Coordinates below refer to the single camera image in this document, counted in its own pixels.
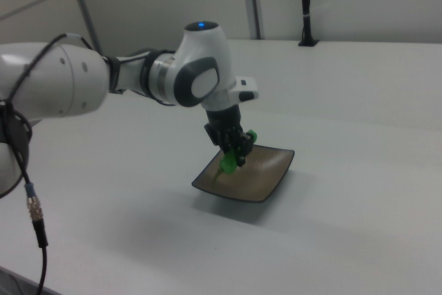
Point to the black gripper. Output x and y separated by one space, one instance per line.
224 132

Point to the green chili pepper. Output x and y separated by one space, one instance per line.
228 163

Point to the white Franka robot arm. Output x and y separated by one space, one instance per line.
69 81

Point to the square brown ceramic plate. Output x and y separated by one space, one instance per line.
262 177

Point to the black camera pole with base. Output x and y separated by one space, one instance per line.
305 5

